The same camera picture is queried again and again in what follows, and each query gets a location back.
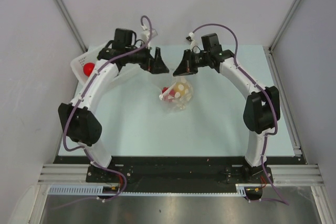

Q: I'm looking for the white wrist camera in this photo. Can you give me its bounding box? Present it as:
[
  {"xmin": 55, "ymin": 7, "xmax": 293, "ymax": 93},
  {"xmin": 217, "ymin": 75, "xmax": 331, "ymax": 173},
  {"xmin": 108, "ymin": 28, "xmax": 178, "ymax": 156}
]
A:
[
  {"xmin": 186, "ymin": 32, "xmax": 198, "ymax": 51},
  {"xmin": 140, "ymin": 25, "xmax": 158, "ymax": 48}
]

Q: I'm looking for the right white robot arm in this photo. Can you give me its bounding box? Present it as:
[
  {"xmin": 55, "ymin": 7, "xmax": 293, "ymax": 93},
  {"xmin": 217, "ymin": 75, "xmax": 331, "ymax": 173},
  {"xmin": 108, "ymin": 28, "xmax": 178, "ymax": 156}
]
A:
[{"xmin": 173, "ymin": 33, "xmax": 280, "ymax": 183}]

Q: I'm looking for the yellow pear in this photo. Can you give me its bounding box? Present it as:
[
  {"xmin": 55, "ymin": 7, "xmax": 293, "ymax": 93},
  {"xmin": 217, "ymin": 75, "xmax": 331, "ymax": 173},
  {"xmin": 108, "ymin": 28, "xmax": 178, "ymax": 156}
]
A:
[{"xmin": 174, "ymin": 83, "xmax": 188, "ymax": 95}]

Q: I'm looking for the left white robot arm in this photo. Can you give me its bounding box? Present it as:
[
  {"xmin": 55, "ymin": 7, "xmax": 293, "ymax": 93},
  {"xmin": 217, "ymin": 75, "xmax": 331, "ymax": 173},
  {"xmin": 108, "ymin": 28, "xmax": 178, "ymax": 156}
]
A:
[{"xmin": 58, "ymin": 28, "xmax": 169, "ymax": 182}]

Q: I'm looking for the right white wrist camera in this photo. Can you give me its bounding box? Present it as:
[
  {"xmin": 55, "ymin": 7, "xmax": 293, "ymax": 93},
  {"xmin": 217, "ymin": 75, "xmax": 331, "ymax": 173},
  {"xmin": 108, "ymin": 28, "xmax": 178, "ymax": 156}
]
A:
[{"xmin": 186, "ymin": 32, "xmax": 198, "ymax": 51}]

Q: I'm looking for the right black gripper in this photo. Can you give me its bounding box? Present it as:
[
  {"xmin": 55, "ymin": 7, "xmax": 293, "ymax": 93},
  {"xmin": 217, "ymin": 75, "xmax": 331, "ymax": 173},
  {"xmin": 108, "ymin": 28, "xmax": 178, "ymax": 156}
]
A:
[{"xmin": 173, "ymin": 49, "xmax": 210, "ymax": 77}]

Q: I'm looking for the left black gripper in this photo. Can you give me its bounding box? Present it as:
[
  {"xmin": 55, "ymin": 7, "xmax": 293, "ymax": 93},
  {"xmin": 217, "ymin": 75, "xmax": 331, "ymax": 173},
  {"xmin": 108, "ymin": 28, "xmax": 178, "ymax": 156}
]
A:
[{"xmin": 125, "ymin": 41, "xmax": 168, "ymax": 74}]

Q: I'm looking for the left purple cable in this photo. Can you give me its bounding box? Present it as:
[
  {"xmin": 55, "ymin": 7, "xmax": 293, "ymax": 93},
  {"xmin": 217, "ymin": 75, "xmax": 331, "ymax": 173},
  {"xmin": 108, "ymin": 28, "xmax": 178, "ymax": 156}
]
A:
[{"xmin": 62, "ymin": 15, "xmax": 153, "ymax": 204}]

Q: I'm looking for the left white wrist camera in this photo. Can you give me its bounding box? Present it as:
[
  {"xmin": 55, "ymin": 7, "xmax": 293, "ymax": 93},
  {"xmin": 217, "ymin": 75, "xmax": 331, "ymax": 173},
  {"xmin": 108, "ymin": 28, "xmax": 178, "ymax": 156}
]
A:
[{"xmin": 140, "ymin": 25, "xmax": 158, "ymax": 48}]

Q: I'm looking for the clear dotted zip bag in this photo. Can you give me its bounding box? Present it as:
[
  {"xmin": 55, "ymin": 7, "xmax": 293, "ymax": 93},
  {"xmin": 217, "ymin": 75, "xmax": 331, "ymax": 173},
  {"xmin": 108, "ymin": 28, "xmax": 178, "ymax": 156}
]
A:
[{"xmin": 152, "ymin": 73, "xmax": 194, "ymax": 113}]

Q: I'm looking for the white slotted cable duct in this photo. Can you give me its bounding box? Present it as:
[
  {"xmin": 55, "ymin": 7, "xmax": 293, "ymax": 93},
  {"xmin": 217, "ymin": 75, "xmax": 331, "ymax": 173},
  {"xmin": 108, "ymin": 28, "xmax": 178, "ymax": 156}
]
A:
[{"xmin": 48, "ymin": 185, "xmax": 246, "ymax": 197}]

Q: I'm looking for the white plastic basket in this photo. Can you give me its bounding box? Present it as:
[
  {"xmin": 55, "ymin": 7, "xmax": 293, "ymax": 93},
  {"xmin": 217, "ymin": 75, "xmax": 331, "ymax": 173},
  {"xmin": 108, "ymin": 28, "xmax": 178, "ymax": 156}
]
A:
[{"xmin": 70, "ymin": 48, "xmax": 140, "ymax": 88}]

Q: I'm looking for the red apple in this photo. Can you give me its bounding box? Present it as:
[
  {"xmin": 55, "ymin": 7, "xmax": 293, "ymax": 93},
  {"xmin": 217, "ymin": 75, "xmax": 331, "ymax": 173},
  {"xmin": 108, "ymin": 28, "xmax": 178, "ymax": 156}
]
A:
[
  {"xmin": 82, "ymin": 62, "xmax": 95, "ymax": 77},
  {"xmin": 159, "ymin": 87, "xmax": 175, "ymax": 101}
]

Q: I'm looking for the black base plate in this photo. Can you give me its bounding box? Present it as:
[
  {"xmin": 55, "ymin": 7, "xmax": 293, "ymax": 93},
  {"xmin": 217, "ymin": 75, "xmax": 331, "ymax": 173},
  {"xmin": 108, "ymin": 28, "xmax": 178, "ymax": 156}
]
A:
[{"xmin": 54, "ymin": 156, "xmax": 306, "ymax": 194}]

